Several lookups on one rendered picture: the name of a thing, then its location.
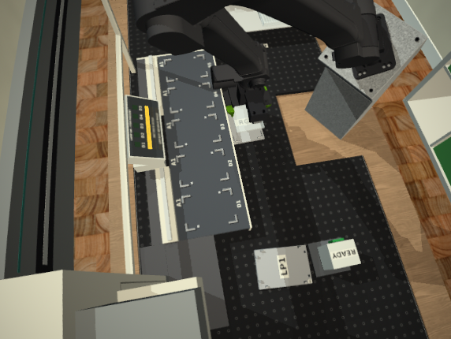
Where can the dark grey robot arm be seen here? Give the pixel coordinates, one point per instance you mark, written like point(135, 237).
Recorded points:
point(171, 26)

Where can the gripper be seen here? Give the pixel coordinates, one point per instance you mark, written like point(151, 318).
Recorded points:
point(230, 98)

